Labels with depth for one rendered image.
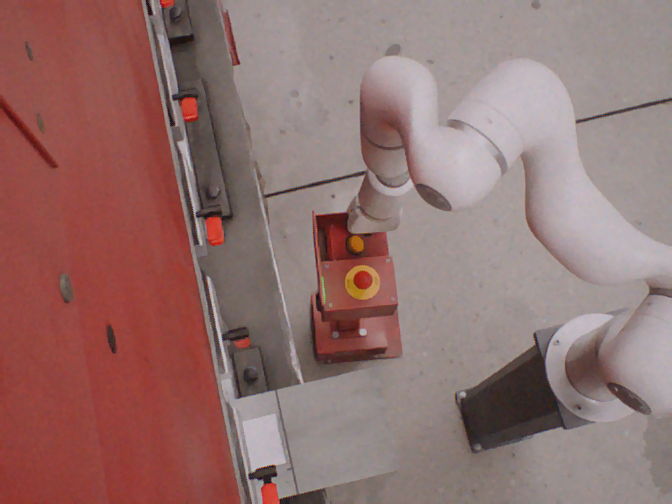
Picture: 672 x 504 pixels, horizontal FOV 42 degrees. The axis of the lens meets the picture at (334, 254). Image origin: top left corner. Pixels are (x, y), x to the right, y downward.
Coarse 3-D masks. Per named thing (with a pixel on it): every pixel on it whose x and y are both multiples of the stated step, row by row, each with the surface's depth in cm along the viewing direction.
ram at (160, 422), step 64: (64, 0) 63; (128, 0) 110; (64, 64) 58; (128, 64) 94; (64, 128) 53; (128, 128) 83; (64, 192) 50; (128, 192) 74; (128, 256) 67; (192, 256) 119; (128, 320) 61; (192, 320) 101; (128, 384) 56; (192, 384) 88; (128, 448) 51; (192, 448) 78
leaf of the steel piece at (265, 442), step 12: (252, 420) 152; (264, 420) 152; (276, 420) 153; (252, 432) 152; (264, 432) 152; (276, 432) 152; (252, 444) 151; (264, 444) 151; (276, 444) 151; (252, 456) 151; (264, 456) 151; (276, 456) 151; (252, 468) 150
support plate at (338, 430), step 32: (320, 384) 154; (352, 384) 154; (256, 416) 153; (288, 416) 153; (320, 416) 153; (352, 416) 153; (384, 416) 153; (320, 448) 152; (352, 448) 152; (384, 448) 152; (256, 480) 150; (288, 480) 150; (320, 480) 150; (352, 480) 150
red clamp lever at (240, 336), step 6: (228, 330) 132; (234, 330) 132; (240, 330) 132; (246, 330) 132; (222, 336) 132; (228, 336) 131; (234, 336) 131; (240, 336) 131; (246, 336) 132; (234, 342) 135; (240, 342) 135; (246, 342) 136; (240, 348) 139
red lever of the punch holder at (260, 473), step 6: (258, 468) 125; (264, 468) 125; (270, 468) 125; (276, 468) 126; (252, 474) 125; (258, 474) 125; (264, 474) 125; (270, 474) 125; (276, 474) 125; (258, 480) 125; (264, 480) 124; (270, 480) 124; (264, 486) 123; (270, 486) 122; (276, 486) 123; (264, 492) 122; (270, 492) 122; (276, 492) 122; (264, 498) 121; (270, 498) 121; (276, 498) 121
